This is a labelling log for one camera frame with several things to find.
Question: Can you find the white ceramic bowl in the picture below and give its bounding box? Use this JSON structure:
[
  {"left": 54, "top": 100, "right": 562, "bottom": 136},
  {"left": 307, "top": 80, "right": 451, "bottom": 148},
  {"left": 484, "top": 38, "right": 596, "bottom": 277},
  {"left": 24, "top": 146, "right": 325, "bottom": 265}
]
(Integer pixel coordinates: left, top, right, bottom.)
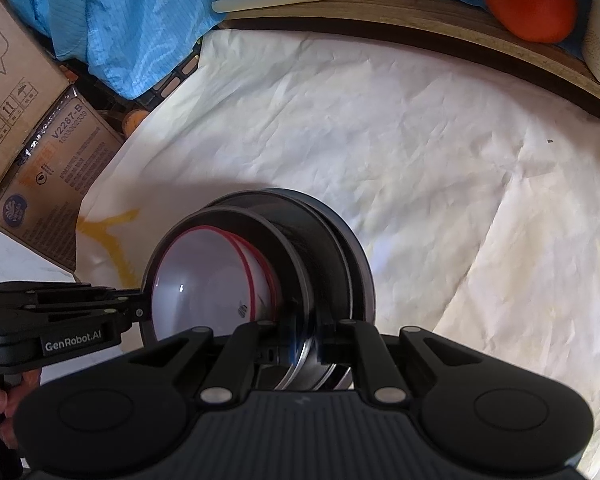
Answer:
[
  {"left": 151, "top": 226, "right": 276, "bottom": 341},
  {"left": 230, "top": 237, "right": 284, "bottom": 321}
]

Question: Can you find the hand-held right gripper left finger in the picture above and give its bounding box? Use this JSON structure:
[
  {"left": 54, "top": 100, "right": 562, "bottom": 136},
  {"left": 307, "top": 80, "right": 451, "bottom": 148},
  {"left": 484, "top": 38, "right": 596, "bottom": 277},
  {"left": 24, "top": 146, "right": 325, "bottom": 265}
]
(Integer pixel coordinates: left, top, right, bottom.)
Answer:
[{"left": 127, "top": 320, "right": 281, "bottom": 406}]

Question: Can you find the blue cloth garment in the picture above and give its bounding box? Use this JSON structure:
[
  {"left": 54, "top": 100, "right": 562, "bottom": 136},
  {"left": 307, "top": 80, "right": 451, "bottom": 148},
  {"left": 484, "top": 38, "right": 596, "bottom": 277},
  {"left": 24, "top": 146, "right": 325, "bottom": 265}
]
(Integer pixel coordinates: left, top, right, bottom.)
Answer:
[{"left": 2, "top": 0, "right": 596, "bottom": 101}]

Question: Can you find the small orange object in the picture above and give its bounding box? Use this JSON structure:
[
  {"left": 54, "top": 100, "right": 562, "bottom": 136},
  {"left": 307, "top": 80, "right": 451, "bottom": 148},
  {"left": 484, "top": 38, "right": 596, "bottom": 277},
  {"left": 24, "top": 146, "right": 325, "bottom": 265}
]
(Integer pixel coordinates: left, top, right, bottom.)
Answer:
[{"left": 123, "top": 109, "right": 149, "bottom": 136}]

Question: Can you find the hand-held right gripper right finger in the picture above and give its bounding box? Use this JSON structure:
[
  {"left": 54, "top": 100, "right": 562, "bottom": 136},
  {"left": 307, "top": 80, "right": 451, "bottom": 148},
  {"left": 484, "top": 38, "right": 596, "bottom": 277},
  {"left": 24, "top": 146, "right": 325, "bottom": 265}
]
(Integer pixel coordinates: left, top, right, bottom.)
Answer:
[{"left": 320, "top": 317, "right": 483, "bottom": 406}]

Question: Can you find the red tomato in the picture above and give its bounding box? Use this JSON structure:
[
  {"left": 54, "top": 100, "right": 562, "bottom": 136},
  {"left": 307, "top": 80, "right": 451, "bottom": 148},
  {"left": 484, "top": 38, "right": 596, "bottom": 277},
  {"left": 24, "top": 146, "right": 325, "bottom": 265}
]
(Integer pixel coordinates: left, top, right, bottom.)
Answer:
[{"left": 481, "top": 0, "right": 578, "bottom": 44}]

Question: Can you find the cream paper table cover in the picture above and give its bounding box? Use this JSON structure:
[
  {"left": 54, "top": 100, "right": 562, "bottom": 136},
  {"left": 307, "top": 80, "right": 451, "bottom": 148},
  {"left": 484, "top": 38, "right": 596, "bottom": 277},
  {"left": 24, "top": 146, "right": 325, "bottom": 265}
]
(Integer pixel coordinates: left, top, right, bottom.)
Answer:
[{"left": 75, "top": 27, "right": 600, "bottom": 476}]

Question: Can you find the black patterned strap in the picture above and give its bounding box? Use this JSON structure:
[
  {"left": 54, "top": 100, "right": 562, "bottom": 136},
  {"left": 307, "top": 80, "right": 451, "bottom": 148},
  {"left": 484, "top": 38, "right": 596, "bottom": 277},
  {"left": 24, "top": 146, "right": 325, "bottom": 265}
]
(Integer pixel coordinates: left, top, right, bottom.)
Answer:
[{"left": 142, "top": 47, "right": 203, "bottom": 113}]

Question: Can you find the large stainless steel plate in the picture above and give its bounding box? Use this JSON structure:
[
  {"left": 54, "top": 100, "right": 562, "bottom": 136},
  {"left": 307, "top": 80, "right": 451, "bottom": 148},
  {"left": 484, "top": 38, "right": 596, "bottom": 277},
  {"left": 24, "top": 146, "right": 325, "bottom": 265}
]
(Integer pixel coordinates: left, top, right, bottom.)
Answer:
[{"left": 207, "top": 187, "right": 379, "bottom": 391}]

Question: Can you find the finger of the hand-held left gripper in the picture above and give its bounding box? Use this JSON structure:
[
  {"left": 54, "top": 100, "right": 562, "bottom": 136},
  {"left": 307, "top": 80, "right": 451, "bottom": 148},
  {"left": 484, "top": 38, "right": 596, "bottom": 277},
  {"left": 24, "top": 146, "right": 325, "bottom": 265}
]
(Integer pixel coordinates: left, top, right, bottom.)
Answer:
[{"left": 0, "top": 281, "right": 152, "bottom": 326}]

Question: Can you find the cardboard box with blue logo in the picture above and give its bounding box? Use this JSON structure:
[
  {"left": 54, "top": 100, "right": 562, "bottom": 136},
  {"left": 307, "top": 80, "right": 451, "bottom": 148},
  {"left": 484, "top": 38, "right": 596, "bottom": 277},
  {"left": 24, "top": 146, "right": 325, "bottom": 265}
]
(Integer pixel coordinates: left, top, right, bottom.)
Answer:
[{"left": 0, "top": 85, "right": 126, "bottom": 273}]

